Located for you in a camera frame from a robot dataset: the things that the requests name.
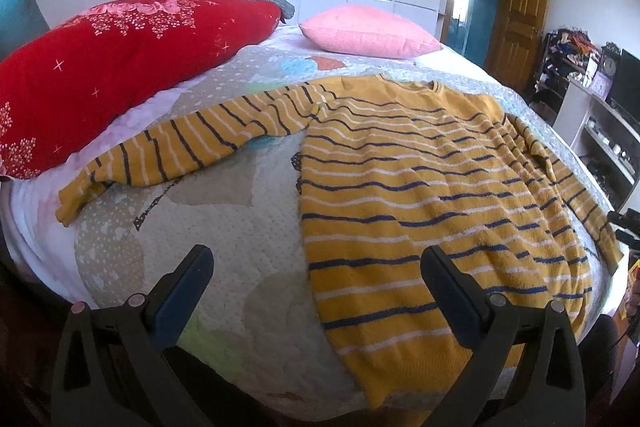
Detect yellow striped knit sweater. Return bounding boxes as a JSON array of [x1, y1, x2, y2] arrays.
[[56, 76, 622, 407]]

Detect pale pink bed sheet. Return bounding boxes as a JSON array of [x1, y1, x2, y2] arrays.
[[1, 75, 205, 305]]

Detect patterned quilted bedspread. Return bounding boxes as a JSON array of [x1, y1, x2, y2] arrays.
[[68, 46, 616, 421]]

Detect white tv cabinet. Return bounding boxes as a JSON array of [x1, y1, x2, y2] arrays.
[[552, 80, 639, 212]]

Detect red floral quilt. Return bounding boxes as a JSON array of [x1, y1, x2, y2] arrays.
[[1, 0, 282, 180]]

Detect black monitor screen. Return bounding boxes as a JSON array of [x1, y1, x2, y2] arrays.
[[608, 50, 640, 121]]

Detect cluttered dark shelf rack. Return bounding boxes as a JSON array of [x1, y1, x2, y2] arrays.
[[528, 28, 600, 112]]

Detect small desk clock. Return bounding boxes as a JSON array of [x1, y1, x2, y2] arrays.
[[599, 42, 622, 80]]

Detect teal cushion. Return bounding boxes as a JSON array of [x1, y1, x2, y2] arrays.
[[0, 0, 50, 60]]

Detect brown wooden door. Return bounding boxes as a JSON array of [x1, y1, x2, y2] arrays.
[[439, 0, 554, 93]]

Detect pink pillow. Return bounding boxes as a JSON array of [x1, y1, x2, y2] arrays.
[[298, 4, 442, 60]]

